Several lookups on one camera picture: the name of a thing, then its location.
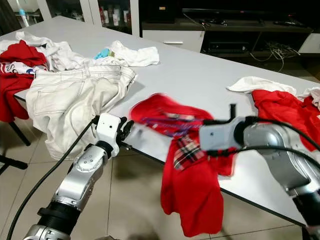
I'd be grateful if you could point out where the clothes rack frame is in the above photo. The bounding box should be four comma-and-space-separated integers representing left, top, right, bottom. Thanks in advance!
0, 155, 28, 176

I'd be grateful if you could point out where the appliance with teal hose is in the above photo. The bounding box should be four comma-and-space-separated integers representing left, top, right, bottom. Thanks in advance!
15, 5, 31, 26

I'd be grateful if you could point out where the white side drawer unit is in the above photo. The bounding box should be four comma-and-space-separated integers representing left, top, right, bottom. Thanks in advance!
297, 32, 320, 53

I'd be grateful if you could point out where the tall black cabinet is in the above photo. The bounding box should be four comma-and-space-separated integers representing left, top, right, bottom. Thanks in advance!
139, 0, 181, 25

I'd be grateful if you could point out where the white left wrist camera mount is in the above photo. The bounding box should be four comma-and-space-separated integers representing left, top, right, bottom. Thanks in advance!
96, 113, 122, 151

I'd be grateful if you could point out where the cream denim jacket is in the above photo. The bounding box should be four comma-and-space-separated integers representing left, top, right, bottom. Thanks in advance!
26, 65, 137, 161

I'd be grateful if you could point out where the red sweater with white band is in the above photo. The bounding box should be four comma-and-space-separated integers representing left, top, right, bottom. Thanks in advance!
0, 40, 50, 123

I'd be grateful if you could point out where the dark grey curtain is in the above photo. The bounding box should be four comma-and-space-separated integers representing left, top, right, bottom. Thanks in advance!
0, 0, 23, 36

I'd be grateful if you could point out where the black flat television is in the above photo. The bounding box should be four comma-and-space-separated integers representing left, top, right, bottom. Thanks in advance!
180, 7, 313, 23

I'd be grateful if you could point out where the black low TV bench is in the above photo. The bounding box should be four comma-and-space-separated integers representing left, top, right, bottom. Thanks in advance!
137, 0, 320, 58

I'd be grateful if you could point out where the black table leg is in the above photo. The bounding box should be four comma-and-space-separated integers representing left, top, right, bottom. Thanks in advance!
7, 120, 31, 147

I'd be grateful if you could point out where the white cabinet with glass doors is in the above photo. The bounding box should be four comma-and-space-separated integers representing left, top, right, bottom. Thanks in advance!
37, 0, 141, 37

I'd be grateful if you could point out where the red jacket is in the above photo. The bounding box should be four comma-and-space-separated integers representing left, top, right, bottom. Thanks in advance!
251, 89, 320, 152

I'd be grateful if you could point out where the tangle of pale cables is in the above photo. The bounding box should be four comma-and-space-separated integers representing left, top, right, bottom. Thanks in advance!
250, 41, 301, 68

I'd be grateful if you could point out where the red polo shirt plaid trim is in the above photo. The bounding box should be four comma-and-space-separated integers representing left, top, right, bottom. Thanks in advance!
129, 93, 236, 238

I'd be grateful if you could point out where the purple plastic clothes hanger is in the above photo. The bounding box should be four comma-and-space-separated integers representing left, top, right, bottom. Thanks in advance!
140, 116, 206, 139

